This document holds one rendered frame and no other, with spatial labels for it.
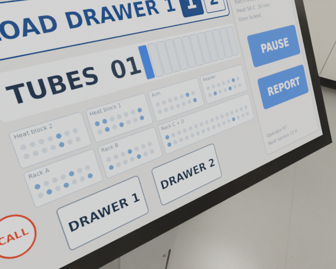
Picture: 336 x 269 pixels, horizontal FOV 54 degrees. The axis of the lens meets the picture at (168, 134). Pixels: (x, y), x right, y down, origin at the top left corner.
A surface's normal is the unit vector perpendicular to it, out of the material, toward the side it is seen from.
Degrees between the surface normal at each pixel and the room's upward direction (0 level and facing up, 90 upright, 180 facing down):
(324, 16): 90
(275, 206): 0
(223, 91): 50
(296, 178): 0
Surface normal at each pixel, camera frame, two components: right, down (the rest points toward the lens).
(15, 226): 0.48, 0.00
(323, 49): -0.35, 0.61
